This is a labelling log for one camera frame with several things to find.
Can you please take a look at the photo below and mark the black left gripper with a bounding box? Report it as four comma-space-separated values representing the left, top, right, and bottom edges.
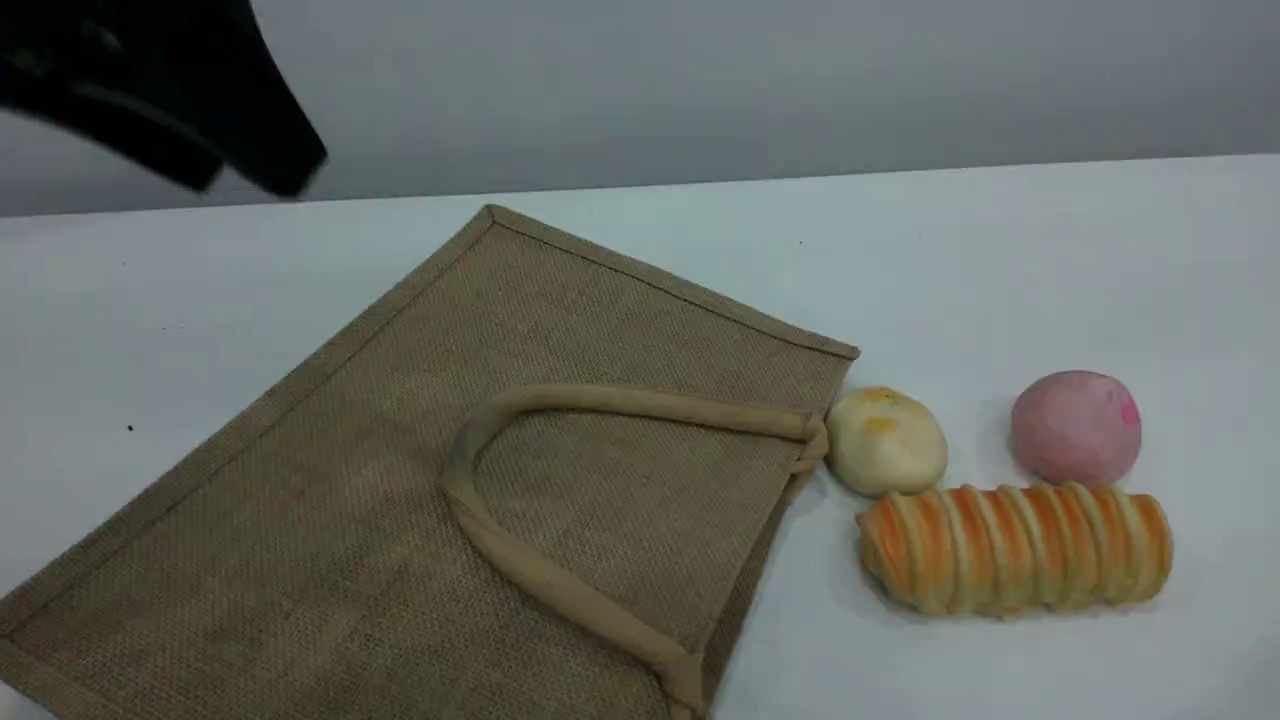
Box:
0, 0, 329, 198

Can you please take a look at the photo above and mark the brown jute tote bag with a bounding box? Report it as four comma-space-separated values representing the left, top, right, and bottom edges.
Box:
0, 205, 861, 720

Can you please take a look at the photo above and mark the cream round bun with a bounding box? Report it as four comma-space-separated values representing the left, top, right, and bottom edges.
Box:
826, 386, 949, 499

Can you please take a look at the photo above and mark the long orange striped bread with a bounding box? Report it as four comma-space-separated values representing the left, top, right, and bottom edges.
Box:
857, 482, 1174, 618

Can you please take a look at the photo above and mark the pink round bun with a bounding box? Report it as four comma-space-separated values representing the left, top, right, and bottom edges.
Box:
1008, 370, 1143, 488

